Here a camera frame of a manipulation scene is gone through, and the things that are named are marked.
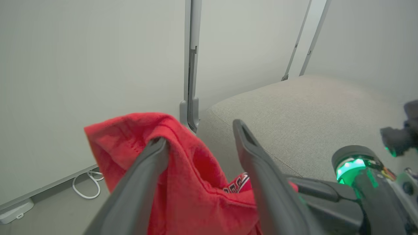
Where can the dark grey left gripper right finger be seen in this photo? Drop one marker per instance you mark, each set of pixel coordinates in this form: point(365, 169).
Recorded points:
point(271, 195)

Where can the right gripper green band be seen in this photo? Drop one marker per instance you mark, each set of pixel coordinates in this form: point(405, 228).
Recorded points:
point(375, 195)

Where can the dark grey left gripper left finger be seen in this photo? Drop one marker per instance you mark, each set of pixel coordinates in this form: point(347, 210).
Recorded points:
point(130, 195)

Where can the red and white jersey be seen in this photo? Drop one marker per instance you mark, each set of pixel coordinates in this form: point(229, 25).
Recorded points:
point(196, 182)

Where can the grey fabric sofa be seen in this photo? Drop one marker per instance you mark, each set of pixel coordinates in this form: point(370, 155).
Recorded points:
point(310, 114)

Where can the white power adapter box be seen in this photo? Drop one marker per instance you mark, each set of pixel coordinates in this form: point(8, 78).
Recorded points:
point(14, 212)

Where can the white partition panel grey frame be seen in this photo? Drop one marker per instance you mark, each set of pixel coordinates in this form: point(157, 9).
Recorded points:
point(375, 39)
point(81, 65)
point(245, 49)

